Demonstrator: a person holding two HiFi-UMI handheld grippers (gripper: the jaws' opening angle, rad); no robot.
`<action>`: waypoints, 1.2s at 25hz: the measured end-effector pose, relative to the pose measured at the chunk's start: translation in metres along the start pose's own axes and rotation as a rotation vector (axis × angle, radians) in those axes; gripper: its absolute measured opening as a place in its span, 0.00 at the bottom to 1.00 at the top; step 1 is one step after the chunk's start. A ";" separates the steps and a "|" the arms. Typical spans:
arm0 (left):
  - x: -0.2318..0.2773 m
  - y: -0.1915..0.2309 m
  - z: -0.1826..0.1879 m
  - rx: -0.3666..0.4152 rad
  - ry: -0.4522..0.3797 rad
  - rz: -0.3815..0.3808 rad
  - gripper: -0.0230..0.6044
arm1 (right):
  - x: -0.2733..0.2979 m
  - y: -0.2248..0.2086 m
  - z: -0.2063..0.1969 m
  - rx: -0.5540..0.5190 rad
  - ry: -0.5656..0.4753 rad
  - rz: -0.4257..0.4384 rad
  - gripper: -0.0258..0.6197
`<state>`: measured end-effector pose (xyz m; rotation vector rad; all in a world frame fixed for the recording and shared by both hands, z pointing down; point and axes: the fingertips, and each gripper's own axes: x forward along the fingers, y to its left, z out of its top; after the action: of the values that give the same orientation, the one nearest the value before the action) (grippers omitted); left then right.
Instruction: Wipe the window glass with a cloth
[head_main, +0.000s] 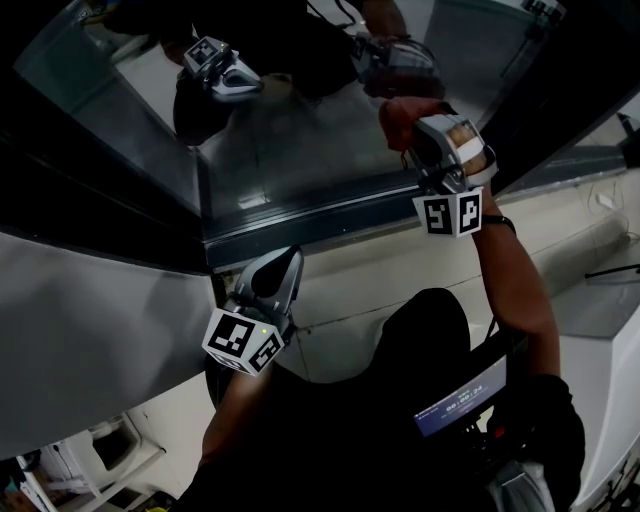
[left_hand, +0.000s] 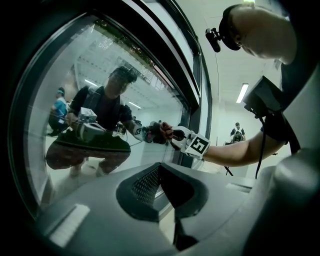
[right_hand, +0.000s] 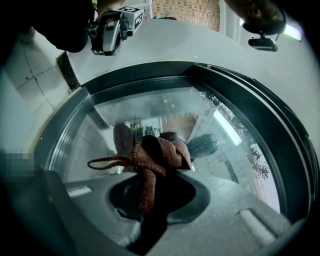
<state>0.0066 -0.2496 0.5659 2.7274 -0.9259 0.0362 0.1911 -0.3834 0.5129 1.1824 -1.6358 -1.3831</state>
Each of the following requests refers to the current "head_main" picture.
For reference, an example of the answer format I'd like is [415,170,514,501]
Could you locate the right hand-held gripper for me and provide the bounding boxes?
[405,114,499,239]

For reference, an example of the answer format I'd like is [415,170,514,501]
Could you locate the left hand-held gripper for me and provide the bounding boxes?
[201,245,305,376]

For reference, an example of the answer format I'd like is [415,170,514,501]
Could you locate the dark red cloth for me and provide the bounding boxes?
[378,96,459,154]

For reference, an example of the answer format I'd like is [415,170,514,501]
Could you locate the clear window glass pane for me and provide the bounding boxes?
[109,0,544,224]

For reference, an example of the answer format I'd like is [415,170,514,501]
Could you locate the person's left forearm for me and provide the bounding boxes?
[199,369,271,466]

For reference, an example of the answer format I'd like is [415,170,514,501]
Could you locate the person's right forearm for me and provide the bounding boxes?
[472,194,561,381]

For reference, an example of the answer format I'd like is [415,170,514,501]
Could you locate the person's right hand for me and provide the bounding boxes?
[451,127,489,171]

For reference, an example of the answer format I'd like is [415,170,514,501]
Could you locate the person's black trousers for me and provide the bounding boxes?
[204,288,474,401]

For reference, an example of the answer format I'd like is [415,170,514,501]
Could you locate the black curved tool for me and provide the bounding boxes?
[584,264,640,281]

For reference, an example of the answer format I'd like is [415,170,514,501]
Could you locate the chest-mounted display screen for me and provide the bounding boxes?
[412,354,509,439]

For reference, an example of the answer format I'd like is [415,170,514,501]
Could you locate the white low cabinet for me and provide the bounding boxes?
[554,319,640,512]

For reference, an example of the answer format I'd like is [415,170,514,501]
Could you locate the grey chest harness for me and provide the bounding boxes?
[487,459,556,512]

